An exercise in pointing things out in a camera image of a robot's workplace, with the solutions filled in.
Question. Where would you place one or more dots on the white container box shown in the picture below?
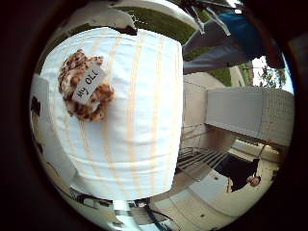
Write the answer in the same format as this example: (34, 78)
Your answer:
(48, 134)

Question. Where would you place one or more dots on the white orange striped tablecloth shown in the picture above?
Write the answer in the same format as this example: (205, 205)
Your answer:
(144, 128)

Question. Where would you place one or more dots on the metal grate bench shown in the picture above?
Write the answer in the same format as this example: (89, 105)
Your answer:
(199, 157)

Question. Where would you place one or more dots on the leopard print plush toy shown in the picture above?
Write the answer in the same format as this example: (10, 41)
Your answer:
(85, 86)

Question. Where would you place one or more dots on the person in black clothes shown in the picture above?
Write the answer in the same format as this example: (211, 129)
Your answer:
(240, 170)

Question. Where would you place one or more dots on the person in blue top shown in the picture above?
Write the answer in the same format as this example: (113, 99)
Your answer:
(231, 41)

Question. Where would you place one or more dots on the metal tripod stand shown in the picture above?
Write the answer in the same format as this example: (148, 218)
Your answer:
(200, 16)

